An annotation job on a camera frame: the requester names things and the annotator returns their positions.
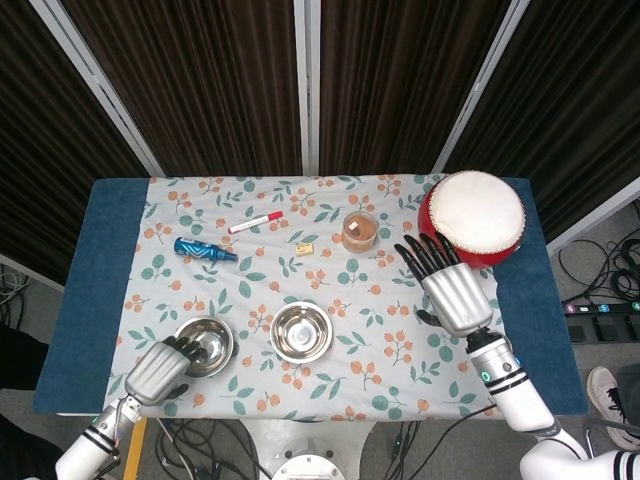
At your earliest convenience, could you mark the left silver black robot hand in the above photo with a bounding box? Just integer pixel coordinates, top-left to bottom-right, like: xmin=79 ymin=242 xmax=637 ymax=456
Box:
xmin=124 ymin=335 xmax=206 ymax=405

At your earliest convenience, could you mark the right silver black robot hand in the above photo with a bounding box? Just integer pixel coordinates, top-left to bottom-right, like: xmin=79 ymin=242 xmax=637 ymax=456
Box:
xmin=393 ymin=231 xmax=494 ymax=337

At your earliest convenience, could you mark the stainless steel bowl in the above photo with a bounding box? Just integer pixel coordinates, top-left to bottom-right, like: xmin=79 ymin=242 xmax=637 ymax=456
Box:
xmin=269 ymin=302 xmax=334 ymax=362
xmin=174 ymin=317 xmax=235 ymax=379

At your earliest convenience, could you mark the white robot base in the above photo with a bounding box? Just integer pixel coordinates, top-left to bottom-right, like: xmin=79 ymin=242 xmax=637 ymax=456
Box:
xmin=272 ymin=439 xmax=351 ymax=480

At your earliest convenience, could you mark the red drum with white skin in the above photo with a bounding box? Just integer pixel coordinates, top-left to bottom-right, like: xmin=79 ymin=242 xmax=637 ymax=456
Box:
xmin=417 ymin=170 xmax=528 ymax=271

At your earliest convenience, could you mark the blue towel table cover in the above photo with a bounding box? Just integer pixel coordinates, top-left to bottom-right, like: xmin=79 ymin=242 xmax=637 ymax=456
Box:
xmin=32 ymin=177 xmax=589 ymax=416

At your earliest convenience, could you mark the clear jar of rubber bands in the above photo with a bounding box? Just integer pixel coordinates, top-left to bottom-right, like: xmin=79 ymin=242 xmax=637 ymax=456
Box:
xmin=341 ymin=210 xmax=380 ymax=254

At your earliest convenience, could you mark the blue wrapped object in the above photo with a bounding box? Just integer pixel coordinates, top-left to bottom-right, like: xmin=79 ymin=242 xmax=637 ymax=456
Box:
xmin=173 ymin=236 xmax=238 ymax=264

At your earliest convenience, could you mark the floral print tablecloth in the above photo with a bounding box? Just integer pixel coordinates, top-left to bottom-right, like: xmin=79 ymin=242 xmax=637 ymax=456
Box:
xmin=102 ymin=173 xmax=504 ymax=424

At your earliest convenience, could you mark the white marker with red cap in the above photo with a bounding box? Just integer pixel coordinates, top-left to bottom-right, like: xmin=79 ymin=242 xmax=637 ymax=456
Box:
xmin=227 ymin=211 xmax=284 ymax=235

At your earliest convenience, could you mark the white sneaker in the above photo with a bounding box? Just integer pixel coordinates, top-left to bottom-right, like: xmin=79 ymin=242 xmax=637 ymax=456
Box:
xmin=585 ymin=366 xmax=640 ymax=449

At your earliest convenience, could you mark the dark brown partition panel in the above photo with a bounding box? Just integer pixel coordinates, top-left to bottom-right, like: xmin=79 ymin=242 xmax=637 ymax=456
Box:
xmin=319 ymin=0 xmax=512 ymax=176
xmin=67 ymin=0 xmax=304 ymax=176
xmin=0 ymin=0 xmax=151 ymax=286
xmin=444 ymin=0 xmax=640 ymax=241

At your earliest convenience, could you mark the black cable bundle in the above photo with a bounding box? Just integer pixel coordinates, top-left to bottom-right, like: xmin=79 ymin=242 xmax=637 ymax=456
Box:
xmin=557 ymin=234 xmax=640 ymax=301

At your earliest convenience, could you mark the white partition post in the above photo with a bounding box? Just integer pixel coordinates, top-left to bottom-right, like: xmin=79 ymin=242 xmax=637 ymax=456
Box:
xmin=432 ymin=0 xmax=532 ymax=174
xmin=292 ymin=0 xmax=322 ymax=176
xmin=29 ymin=0 xmax=162 ymax=176

